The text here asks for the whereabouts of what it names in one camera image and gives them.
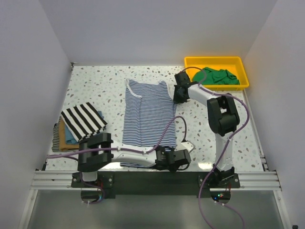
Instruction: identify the tan folded tank top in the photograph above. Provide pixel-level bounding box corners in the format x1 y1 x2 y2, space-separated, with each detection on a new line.
59 119 79 152

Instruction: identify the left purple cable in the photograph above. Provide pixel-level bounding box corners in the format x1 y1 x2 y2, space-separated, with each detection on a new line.
46 115 188 206

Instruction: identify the black white thin-striped tank top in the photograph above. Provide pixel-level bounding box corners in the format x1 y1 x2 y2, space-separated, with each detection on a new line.
51 123 60 152

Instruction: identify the purple cable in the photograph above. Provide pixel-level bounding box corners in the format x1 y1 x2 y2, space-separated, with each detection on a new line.
46 115 188 206
182 66 251 229

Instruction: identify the green tank top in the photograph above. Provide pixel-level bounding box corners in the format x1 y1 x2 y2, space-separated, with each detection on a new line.
193 67 240 85

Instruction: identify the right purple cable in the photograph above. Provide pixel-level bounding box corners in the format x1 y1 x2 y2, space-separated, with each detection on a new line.
182 66 251 229

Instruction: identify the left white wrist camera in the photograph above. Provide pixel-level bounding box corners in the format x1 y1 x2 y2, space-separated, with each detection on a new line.
181 141 195 153

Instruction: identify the yellow plastic tray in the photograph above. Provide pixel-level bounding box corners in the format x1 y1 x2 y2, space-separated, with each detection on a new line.
184 56 249 91

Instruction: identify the blue white striped tank top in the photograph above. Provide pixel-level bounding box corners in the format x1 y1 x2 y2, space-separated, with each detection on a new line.
120 78 178 167

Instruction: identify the aluminium frame rail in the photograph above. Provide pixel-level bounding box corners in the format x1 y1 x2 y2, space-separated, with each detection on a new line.
31 170 282 191

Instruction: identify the black white wide-striped tank top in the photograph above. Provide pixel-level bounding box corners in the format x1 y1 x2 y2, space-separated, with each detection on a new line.
60 102 108 141

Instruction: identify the light blue folded tank top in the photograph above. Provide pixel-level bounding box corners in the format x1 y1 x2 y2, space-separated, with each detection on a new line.
64 110 105 145

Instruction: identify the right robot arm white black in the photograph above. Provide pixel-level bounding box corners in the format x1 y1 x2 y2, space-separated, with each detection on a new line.
173 72 240 187

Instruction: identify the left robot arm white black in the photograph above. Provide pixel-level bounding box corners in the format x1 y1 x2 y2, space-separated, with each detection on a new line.
78 133 194 187

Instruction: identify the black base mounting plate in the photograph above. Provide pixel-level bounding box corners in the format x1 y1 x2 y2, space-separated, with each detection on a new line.
71 170 241 199

